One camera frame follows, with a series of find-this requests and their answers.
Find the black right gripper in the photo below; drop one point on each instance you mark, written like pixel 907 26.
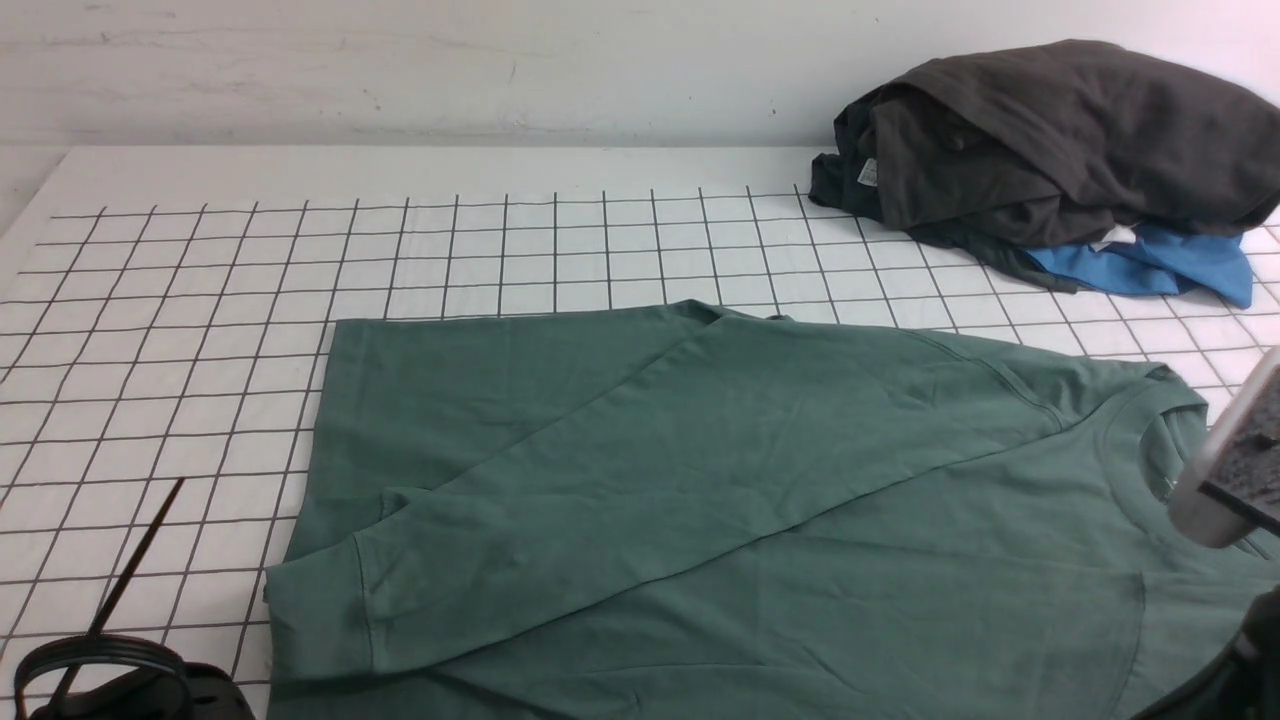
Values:
pixel 1241 681

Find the green long-sleeve top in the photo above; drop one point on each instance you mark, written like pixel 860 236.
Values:
pixel 681 512

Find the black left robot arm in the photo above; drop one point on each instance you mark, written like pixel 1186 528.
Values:
pixel 204 692

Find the blue crumpled garment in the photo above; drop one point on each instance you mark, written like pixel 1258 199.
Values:
pixel 1153 261

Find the dark grey crumpled garment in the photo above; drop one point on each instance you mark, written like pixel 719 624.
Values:
pixel 1052 147

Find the white grid-patterned table cloth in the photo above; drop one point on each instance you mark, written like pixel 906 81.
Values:
pixel 165 315

